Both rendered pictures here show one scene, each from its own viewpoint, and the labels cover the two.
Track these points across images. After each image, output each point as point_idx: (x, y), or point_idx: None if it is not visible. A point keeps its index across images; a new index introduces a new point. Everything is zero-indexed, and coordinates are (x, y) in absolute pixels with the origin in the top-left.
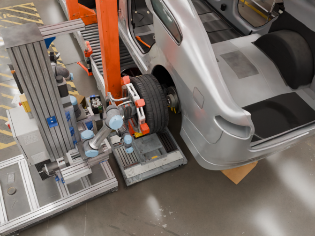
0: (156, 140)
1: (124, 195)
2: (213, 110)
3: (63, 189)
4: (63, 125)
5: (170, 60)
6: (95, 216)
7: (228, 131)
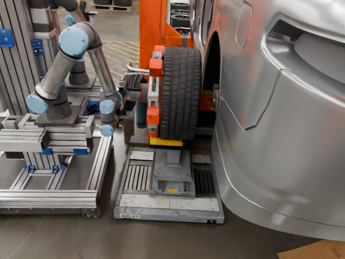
0: (186, 169)
1: (101, 230)
2: (266, 14)
3: (21, 180)
4: (26, 57)
5: (222, 1)
6: (41, 241)
7: (296, 72)
